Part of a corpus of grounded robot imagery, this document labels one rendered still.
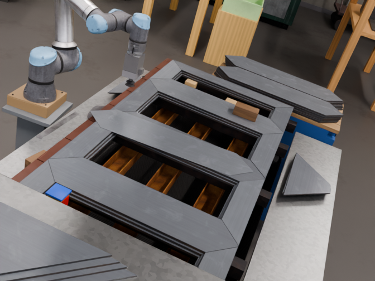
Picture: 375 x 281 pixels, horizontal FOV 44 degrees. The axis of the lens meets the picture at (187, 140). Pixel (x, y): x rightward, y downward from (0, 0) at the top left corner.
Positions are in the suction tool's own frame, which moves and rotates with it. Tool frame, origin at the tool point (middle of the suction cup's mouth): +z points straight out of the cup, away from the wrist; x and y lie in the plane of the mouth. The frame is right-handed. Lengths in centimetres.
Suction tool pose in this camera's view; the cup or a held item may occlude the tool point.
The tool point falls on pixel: (129, 85)
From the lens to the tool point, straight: 210.8
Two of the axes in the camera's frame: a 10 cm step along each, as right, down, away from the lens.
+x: -9.4, -3.1, 1.3
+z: -2.2, 8.5, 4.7
